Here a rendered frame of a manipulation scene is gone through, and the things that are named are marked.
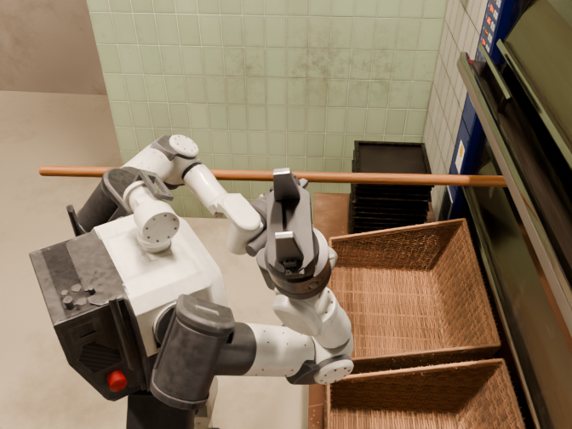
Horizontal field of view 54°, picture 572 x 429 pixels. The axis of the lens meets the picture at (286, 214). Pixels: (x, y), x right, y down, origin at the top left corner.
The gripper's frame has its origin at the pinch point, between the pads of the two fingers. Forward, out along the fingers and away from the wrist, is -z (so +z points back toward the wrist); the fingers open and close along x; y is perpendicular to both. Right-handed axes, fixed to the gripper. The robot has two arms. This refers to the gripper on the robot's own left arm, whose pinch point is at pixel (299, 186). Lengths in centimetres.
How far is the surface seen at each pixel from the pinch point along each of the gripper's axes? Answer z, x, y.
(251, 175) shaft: 4.9, -1.0, -12.7
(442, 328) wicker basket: -30, 60, 39
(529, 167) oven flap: -13, -21, 53
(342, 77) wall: -114, 27, -58
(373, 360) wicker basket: 7, 44, 32
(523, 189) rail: 0, -24, 55
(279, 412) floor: 1, 119, -8
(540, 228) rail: 9, -24, 62
